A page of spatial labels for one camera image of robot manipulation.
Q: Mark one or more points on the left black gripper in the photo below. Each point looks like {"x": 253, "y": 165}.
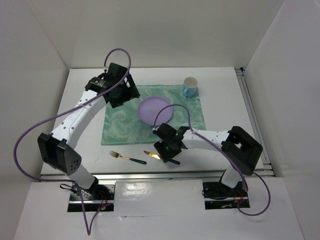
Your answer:
{"x": 131, "y": 92}

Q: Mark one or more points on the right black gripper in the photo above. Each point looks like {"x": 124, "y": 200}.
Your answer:
{"x": 159, "y": 146}

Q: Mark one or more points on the gold knife green handle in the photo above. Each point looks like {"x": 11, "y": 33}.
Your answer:
{"x": 156, "y": 156}

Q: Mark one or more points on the lilac plastic plate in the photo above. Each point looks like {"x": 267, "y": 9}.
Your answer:
{"x": 149, "y": 108}

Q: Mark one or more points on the teal patterned cloth napkin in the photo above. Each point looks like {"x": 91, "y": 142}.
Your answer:
{"x": 122, "y": 126}

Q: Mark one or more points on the gold fork green handle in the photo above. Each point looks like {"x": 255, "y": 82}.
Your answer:
{"x": 119, "y": 156}

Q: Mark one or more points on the light blue mug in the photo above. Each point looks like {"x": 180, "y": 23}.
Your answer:
{"x": 190, "y": 86}

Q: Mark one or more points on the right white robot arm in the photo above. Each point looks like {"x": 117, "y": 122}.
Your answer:
{"x": 240, "y": 149}

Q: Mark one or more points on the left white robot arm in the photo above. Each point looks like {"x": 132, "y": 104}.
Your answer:
{"x": 57, "y": 148}

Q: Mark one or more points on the front aluminium rail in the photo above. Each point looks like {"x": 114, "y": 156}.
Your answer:
{"x": 160, "y": 175}

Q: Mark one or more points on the aluminium rail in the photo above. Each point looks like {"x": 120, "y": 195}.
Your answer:
{"x": 160, "y": 175}
{"x": 267, "y": 166}

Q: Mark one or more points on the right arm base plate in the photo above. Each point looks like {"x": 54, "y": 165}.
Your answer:
{"x": 220, "y": 197}

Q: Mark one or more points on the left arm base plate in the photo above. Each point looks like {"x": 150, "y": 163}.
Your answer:
{"x": 105, "y": 201}

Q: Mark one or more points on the right side aluminium rail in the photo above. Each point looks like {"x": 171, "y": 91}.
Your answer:
{"x": 267, "y": 166}

